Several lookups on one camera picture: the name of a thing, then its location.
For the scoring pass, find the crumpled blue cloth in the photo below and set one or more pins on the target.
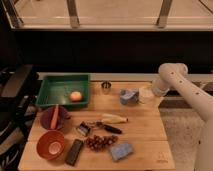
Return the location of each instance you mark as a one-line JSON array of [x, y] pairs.
[[129, 96]]

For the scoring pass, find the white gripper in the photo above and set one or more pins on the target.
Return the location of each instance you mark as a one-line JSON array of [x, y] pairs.
[[159, 87]]

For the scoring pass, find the peach apple fruit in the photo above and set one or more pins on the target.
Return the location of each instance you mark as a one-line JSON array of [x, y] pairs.
[[75, 96]]

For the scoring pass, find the green plastic tray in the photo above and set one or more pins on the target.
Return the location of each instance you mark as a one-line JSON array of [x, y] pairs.
[[57, 90]]

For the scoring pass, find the blue sponge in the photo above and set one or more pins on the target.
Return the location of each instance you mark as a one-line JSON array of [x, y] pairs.
[[121, 150]]

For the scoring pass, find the bunch of red grapes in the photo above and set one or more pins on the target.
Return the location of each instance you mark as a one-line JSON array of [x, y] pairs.
[[98, 143]]

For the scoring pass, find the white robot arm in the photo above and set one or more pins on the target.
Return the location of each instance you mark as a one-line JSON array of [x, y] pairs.
[[174, 75]]

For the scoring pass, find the orange bowl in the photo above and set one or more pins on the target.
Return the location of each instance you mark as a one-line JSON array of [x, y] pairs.
[[50, 145]]

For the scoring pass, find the white plastic cup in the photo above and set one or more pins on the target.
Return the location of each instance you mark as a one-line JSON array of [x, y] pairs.
[[145, 95]]

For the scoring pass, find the black rectangular remote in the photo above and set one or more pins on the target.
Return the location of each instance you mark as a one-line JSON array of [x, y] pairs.
[[74, 151]]

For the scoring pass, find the orange carrot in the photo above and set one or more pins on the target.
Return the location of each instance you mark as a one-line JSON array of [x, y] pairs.
[[54, 117]]

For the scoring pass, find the small metal cup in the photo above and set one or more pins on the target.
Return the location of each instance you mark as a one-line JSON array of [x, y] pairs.
[[106, 87]]

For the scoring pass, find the black chair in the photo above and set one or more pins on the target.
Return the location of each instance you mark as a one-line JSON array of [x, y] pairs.
[[16, 93]]

